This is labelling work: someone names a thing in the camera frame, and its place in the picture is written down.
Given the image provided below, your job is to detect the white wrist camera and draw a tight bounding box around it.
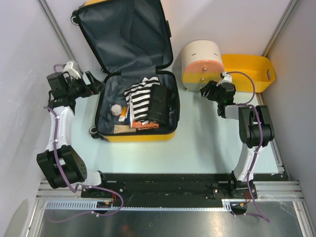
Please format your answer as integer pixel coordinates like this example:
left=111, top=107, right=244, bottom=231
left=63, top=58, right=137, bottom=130
left=63, top=60, right=81, bottom=79
left=216, top=72, right=233, bottom=86

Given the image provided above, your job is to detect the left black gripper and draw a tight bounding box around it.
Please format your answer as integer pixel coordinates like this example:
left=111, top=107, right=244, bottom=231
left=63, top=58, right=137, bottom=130
left=66, top=71, right=105, bottom=99

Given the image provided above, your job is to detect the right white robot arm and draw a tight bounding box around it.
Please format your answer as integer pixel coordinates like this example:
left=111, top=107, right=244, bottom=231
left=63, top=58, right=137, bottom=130
left=200, top=80, right=275, bottom=198

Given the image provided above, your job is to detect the black white striped cloth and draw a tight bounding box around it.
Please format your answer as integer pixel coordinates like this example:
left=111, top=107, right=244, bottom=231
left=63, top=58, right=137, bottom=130
left=124, top=77, right=160, bottom=124

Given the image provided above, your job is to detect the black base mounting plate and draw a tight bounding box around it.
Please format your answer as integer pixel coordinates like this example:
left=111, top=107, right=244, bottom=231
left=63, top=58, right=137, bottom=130
left=81, top=173, right=285, bottom=199

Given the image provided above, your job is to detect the white round drawer cabinet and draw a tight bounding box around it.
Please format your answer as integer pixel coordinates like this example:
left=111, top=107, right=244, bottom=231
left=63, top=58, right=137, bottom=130
left=181, top=40, right=225, bottom=91

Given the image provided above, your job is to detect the beige tube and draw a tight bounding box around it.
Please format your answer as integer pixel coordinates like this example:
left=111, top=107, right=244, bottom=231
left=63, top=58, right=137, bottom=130
left=114, top=124, right=136, bottom=134

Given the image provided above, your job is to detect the orange white packet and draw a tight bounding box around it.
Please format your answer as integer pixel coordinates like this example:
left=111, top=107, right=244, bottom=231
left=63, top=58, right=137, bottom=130
left=131, top=120, right=159, bottom=130

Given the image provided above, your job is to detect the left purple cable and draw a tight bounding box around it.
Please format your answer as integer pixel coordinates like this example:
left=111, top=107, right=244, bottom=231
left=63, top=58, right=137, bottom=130
left=43, top=63, right=124, bottom=223

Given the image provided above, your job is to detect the yellow Pikachu suitcase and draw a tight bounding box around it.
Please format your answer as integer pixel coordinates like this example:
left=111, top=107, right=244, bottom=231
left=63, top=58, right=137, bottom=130
left=72, top=0, right=180, bottom=142

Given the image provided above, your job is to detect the yellow plastic basket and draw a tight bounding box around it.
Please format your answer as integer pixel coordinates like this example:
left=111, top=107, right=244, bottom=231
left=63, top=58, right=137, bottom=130
left=222, top=54, right=276, bottom=93

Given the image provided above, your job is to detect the small pink-lidded jar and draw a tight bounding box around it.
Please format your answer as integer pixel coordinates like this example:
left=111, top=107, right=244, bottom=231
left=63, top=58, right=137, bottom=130
left=110, top=104, right=123, bottom=116

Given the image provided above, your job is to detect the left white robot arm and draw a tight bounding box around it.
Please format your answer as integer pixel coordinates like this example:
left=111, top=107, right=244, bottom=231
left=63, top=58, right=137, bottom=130
left=37, top=70, right=109, bottom=198

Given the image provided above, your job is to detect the black rolled pouch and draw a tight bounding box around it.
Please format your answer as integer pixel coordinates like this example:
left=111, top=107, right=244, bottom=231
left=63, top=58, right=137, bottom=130
left=147, top=84, right=171, bottom=127

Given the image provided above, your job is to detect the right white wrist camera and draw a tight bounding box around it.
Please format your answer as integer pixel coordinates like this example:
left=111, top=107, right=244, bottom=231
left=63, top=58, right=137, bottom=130
left=216, top=72, right=233, bottom=86

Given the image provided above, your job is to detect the aluminium frame rail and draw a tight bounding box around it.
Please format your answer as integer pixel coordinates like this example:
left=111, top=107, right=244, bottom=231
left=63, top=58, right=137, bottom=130
left=37, top=181, right=304, bottom=214

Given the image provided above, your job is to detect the blue white box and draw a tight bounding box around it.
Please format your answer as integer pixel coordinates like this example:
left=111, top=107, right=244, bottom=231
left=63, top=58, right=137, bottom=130
left=118, top=107, right=130, bottom=124

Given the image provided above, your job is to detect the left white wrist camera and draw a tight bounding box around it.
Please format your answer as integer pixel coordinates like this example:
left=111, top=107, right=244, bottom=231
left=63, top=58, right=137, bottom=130
left=63, top=60, right=81, bottom=79

